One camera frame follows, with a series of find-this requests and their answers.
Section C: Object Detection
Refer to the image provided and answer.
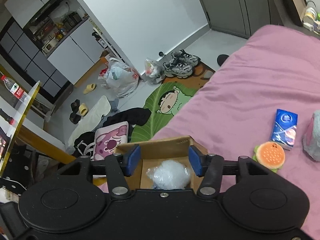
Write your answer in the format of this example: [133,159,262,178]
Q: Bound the cardboard box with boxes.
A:
[125,137,208,191]

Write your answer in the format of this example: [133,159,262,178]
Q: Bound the white stuffing bag large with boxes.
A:
[146,160,191,190]

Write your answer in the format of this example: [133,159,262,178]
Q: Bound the blue tissue pack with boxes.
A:
[270,109,298,150]

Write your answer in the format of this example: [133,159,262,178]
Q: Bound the light blue fluffy towel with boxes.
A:
[302,110,320,162]

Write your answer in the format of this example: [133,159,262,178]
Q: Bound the pink cartoon cushion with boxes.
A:
[93,121,129,160]

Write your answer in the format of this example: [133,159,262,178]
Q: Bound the black clothes on floor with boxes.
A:
[72,107,151,157]

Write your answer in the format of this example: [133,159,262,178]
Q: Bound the white towel on floor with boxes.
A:
[67,95,111,147]

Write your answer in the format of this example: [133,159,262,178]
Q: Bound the green cartoon floor mat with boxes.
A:
[131,82,197,142]

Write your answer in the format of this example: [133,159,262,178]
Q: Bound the yellow slipper near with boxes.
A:
[79,103,88,116]

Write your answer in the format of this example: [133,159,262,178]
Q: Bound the yellow slipper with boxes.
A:
[79,103,88,116]
[83,83,97,95]

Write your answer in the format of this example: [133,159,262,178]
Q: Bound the black slipper pair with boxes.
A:
[69,99,81,125]

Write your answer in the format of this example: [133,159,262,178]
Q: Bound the burger plush toy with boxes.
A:
[253,141,286,173]

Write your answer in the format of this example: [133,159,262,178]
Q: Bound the large white plastic bag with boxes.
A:
[98,57,140,98]

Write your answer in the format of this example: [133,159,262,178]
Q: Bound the pink bed sheet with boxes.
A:
[97,24,320,238]

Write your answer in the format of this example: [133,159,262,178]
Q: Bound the yellow slipper far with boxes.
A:
[83,83,97,95]

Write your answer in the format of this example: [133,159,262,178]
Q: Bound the small clear trash bag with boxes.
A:
[145,59,165,85]

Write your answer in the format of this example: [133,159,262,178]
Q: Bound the grey sneaker pair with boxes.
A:
[163,49,201,79]

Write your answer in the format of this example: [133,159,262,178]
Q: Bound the white kitchen cabinet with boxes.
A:
[47,18,104,84]

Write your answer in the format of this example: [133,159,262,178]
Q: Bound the white round table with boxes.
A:
[1,81,41,176]

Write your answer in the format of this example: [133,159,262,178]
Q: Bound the water bottle red label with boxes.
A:
[1,75,28,102]

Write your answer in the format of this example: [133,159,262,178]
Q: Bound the grey door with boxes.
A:
[200,0,292,38]

